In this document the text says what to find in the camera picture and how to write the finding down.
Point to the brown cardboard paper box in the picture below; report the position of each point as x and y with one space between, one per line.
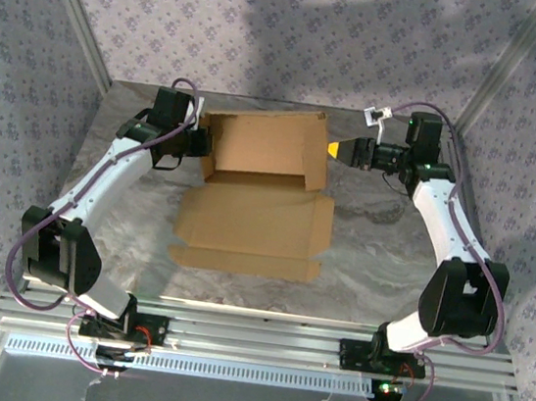
255 218

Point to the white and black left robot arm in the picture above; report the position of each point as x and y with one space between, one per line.
103 179

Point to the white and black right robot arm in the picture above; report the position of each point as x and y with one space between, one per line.
436 218

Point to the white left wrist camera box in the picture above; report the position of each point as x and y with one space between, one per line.
199 108

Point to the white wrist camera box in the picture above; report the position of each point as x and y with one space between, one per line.
199 108
375 117

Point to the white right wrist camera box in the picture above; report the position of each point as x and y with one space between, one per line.
375 117

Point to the aluminium side rail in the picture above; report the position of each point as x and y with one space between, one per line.
465 206

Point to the aluminium corner post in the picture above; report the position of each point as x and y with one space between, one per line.
507 69
74 17

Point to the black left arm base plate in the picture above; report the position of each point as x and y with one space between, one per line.
157 330

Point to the aluminium mounting rail beam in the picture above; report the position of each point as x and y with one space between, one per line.
250 336

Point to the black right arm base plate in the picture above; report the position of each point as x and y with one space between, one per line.
351 355

